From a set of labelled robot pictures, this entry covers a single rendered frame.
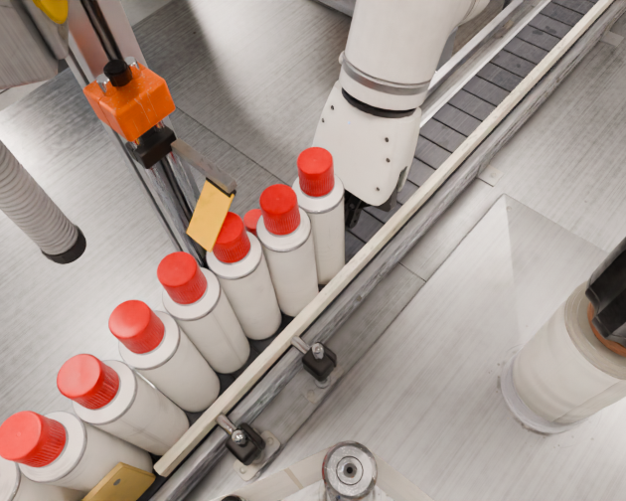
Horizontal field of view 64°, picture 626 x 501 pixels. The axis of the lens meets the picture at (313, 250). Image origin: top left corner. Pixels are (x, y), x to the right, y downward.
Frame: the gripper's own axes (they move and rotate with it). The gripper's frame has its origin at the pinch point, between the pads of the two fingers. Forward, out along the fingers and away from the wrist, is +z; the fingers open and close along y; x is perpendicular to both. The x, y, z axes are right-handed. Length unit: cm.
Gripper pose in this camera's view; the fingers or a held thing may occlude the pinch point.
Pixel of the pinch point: (345, 213)
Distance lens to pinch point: 59.5
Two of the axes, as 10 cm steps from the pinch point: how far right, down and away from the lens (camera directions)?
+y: 7.4, 5.6, -3.7
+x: 6.5, -4.5, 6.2
